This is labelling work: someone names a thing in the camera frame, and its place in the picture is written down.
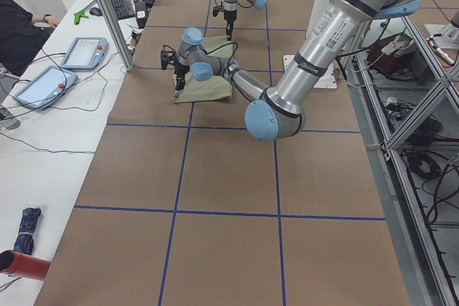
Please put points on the far teach pendant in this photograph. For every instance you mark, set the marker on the far teach pendant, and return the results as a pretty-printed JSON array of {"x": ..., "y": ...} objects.
[{"x": 85, "y": 53}]

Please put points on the aluminium frame post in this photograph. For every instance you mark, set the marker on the aluminium frame post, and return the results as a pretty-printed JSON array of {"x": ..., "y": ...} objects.
[{"x": 116, "y": 33}]

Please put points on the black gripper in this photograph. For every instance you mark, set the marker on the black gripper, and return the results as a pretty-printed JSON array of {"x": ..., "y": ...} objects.
[
  {"x": 179, "y": 69},
  {"x": 229, "y": 16}
]

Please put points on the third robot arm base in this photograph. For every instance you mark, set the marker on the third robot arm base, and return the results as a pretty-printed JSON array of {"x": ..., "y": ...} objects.
[{"x": 444, "y": 37}]

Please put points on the black computer mouse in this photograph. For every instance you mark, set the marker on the black computer mouse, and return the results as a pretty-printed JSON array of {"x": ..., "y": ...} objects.
[{"x": 95, "y": 11}]

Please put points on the seated person in black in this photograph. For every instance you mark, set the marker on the seated person in black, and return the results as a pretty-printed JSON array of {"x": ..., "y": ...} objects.
[{"x": 23, "y": 34}]

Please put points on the dark rolled cloth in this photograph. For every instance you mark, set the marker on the dark rolled cloth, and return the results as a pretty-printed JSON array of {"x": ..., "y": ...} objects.
[{"x": 24, "y": 242}]

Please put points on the red cylinder bottle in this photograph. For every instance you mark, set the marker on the red cylinder bottle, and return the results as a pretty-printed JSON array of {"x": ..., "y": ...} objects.
[{"x": 24, "y": 265}]

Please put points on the near teach pendant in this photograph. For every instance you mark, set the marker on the near teach pendant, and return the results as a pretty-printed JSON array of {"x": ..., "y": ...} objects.
[{"x": 46, "y": 88}]

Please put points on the black computer keyboard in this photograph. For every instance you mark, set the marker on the black computer keyboard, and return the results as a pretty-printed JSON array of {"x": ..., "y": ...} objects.
[{"x": 123, "y": 9}]

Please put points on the olive green long-sleeve shirt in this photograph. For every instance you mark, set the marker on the olive green long-sleeve shirt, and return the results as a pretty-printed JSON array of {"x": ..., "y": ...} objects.
[{"x": 215, "y": 88}]

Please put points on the brown box under frame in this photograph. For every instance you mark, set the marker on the brown box under frame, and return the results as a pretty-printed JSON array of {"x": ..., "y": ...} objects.
[{"x": 392, "y": 57}]

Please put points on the green plastic tool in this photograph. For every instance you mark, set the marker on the green plastic tool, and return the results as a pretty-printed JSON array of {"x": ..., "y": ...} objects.
[{"x": 78, "y": 16}]

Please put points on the teach pendant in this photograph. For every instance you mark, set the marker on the teach pendant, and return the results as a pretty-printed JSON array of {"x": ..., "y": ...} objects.
[
  {"x": 85, "y": 53},
  {"x": 46, "y": 88}
]

